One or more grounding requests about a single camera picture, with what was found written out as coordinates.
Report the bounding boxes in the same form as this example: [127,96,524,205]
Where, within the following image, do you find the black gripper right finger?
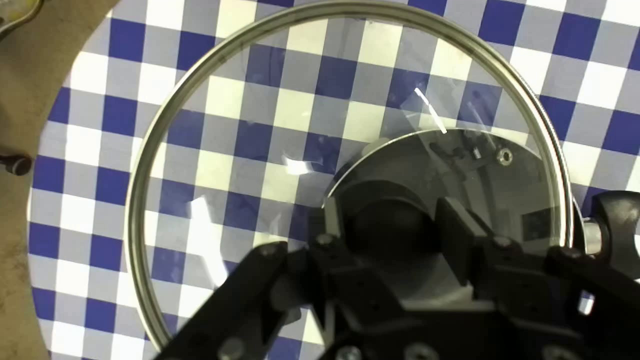
[435,195,496,296]

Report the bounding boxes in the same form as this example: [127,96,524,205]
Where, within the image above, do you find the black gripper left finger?
[311,195,353,270]

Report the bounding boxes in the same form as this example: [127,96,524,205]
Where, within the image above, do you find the glass lid with black knob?
[125,0,578,354]

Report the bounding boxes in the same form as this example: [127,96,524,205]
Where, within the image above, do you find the black cooking pot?
[323,126,640,291]

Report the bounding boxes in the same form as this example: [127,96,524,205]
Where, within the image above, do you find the blue white checkered tablecloth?
[27,0,640,360]

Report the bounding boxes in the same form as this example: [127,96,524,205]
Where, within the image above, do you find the white sneaker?
[0,0,45,37]

